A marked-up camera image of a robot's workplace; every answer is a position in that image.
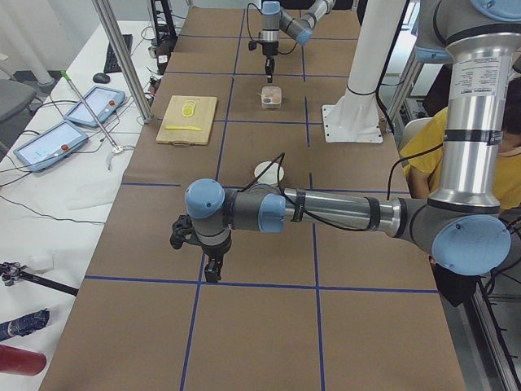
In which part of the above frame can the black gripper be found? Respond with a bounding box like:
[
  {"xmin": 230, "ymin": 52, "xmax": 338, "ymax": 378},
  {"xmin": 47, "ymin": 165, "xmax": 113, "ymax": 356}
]
[
  {"xmin": 198, "ymin": 231, "xmax": 232, "ymax": 283},
  {"xmin": 261, "ymin": 41, "xmax": 278, "ymax": 83}
]

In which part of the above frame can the clear plastic egg box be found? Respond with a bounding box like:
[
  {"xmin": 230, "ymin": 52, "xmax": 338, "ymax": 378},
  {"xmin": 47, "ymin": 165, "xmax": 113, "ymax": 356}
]
[{"xmin": 260, "ymin": 86, "xmax": 282, "ymax": 109}]

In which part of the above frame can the wooden cutting board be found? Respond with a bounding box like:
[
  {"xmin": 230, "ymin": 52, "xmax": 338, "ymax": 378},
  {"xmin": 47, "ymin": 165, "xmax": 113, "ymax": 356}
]
[{"xmin": 155, "ymin": 95, "xmax": 217, "ymax": 146}]

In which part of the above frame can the white bowl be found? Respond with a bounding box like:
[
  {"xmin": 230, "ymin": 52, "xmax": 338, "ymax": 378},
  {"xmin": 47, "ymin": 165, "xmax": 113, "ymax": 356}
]
[{"xmin": 254, "ymin": 161, "xmax": 285, "ymax": 187}]

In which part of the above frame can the yellow plastic knife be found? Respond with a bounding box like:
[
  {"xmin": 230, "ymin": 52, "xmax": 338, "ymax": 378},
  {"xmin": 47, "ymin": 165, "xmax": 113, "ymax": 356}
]
[{"xmin": 164, "ymin": 125, "xmax": 202, "ymax": 131}]

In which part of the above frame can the metal rod with green tip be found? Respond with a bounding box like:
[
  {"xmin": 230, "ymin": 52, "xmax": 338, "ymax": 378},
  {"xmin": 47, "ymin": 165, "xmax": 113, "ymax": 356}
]
[{"xmin": 60, "ymin": 70, "xmax": 124, "ymax": 155}]

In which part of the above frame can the black keyboard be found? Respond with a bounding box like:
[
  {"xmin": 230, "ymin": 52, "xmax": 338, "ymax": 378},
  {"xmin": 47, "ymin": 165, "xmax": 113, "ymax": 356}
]
[{"xmin": 103, "ymin": 33, "xmax": 134, "ymax": 74}]

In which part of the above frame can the black computer mouse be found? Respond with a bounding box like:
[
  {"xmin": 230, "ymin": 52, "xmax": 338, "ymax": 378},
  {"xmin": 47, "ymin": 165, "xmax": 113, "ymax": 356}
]
[{"xmin": 92, "ymin": 72, "xmax": 111, "ymax": 84}]

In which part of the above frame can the far teach pendant tablet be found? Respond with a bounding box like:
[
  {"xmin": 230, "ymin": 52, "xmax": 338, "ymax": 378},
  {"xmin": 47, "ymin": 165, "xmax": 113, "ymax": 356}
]
[{"xmin": 63, "ymin": 86, "xmax": 125, "ymax": 128}]

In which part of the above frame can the teach pendant tablet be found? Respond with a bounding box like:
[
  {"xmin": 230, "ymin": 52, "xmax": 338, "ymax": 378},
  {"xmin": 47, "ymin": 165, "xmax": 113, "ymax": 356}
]
[
  {"xmin": 63, "ymin": 86, "xmax": 125, "ymax": 128},
  {"xmin": 14, "ymin": 120, "xmax": 89, "ymax": 172}
]

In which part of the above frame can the white plastic piece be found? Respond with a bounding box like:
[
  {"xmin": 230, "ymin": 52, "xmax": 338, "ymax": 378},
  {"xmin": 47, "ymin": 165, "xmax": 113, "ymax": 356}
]
[{"xmin": 28, "ymin": 253, "xmax": 55, "ymax": 274}]

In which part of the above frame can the person in yellow shirt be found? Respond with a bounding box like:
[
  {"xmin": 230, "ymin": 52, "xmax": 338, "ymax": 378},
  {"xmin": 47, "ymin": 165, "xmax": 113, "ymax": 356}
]
[{"xmin": 399, "ymin": 72, "xmax": 521, "ymax": 306}]

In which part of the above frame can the folded blue umbrella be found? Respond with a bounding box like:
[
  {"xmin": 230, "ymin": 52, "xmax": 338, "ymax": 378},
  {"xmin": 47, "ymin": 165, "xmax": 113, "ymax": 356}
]
[{"xmin": 0, "ymin": 309, "xmax": 50, "ymax": 341}]

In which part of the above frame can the black tripod stick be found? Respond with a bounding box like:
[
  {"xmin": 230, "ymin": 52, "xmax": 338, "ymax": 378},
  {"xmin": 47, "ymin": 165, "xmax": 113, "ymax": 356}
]
[{"xmin": 1, "ymin": 262, "xmax": 79, "ymax": 296}]

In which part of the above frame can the near teach pendant tablet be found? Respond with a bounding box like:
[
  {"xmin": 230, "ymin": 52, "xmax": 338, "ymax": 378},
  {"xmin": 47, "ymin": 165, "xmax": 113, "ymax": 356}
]
[{"xmin": 14, "ymin": 120, "xmax": 89, "ymax": 172}]

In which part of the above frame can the red cylinder bottle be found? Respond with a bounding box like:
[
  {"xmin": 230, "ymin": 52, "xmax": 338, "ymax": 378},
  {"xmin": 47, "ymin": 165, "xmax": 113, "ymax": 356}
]
[{"xmin": 1, "ymin": 345, "xmax": 47, "ymax": 376}]

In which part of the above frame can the grey office chair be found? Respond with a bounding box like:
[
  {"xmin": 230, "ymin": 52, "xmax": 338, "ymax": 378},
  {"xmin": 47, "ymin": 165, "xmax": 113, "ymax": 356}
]
[{"xmin": 1, "ymin": 79, "xmax": 37, "ymax": 138}]

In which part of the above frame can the white camera pillar with base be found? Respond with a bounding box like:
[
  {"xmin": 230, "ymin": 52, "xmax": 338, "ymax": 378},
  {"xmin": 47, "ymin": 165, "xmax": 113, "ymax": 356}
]
[{"xmin": 322, "ymin": 0, "xmax": 407, "ymax": 143}]

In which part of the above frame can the aluminium frame post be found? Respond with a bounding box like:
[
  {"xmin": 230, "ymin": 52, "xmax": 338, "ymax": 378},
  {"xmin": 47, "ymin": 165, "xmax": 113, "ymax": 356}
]
[{"xmin": 92, "ymin": 0, "xmax": 152, "ymax": 124}]

